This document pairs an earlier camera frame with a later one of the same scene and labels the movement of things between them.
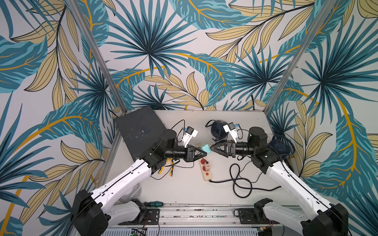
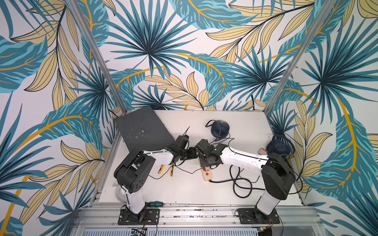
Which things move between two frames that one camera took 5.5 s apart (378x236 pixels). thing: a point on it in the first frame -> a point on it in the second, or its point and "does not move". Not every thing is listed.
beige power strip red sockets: (206, 174) does not move
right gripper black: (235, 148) -> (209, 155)
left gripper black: (190, 156) does not move
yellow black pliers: (172, 167) does not move
